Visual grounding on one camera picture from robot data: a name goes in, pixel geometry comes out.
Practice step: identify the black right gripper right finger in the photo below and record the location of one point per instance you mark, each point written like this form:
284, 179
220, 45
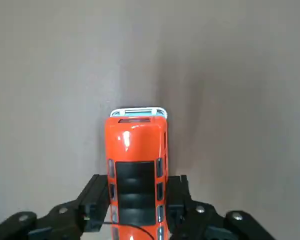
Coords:
197, 220

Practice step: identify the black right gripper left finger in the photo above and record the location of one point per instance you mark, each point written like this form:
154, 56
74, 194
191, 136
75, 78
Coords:
65, 217

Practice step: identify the orange-and-blue toy bus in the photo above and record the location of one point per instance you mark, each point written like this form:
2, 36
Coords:
136, 145

